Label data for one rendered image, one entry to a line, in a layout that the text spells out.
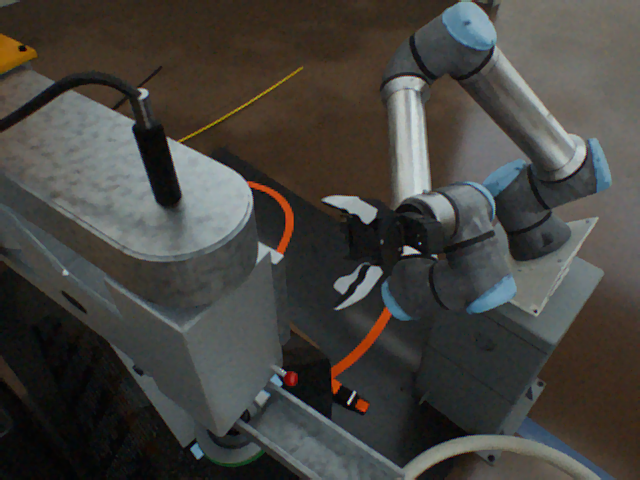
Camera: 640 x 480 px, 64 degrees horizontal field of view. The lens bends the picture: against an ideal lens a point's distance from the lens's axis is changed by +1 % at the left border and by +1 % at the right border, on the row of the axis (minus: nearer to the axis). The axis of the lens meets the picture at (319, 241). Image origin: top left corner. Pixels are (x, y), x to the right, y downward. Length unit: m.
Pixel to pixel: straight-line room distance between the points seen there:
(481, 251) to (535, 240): 0.82
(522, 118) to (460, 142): 2.49
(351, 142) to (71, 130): 2.89
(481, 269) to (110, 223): 0.58
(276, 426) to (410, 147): 0.69
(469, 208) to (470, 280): 0.12
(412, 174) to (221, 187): 0.43
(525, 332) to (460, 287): 0.89
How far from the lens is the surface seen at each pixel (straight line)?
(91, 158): 0.92
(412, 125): 1.13
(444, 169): 3.58
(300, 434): 1.22
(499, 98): 1.31
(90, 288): 1.13
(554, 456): 1.16
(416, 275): 0.93
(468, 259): 0.87
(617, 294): 3.18
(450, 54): 1.20
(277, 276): 0.94
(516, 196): 1.63
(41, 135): 1.00
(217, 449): 1.44
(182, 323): 0.83
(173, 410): 1.58
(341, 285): 0.74
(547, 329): 1.77
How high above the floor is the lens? 2.21
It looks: 48 degrees down
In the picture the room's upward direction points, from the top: straight up
